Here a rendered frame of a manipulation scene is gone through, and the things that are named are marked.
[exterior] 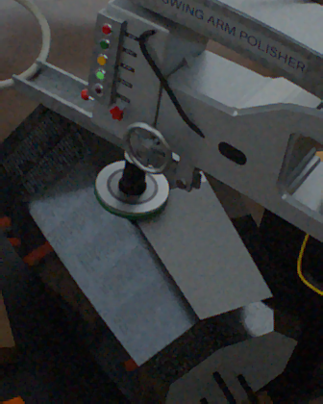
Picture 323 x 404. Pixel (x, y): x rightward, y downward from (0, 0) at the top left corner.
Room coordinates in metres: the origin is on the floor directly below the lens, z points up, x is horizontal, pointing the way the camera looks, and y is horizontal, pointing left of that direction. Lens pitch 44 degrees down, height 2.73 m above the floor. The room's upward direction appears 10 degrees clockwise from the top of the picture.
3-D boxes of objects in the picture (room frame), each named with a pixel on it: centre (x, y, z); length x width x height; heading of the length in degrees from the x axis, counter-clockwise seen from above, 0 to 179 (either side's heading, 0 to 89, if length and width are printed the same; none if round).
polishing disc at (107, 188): (1.91, 0.08, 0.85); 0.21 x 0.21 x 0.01
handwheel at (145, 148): (1.75, 0.04, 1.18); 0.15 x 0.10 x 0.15; 62
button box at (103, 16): (1.85, 0.20, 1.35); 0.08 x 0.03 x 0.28; 62
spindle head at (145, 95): (1.88, 0.01, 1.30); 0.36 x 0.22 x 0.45; 62
